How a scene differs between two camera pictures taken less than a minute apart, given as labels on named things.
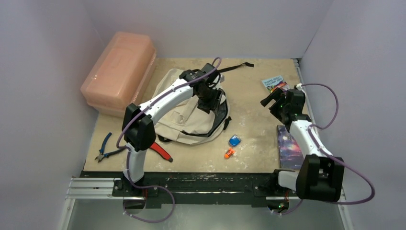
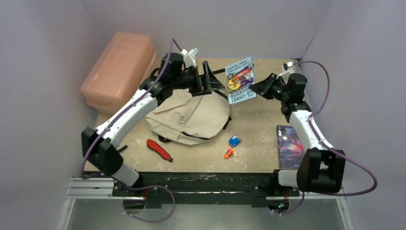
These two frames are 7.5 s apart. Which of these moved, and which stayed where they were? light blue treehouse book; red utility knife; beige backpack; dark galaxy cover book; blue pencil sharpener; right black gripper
Moved: light blue treehouse book; right black gripper
Stayed: red utility knife; blue pencil sharpener; beige backpack; dark galaxy cover book
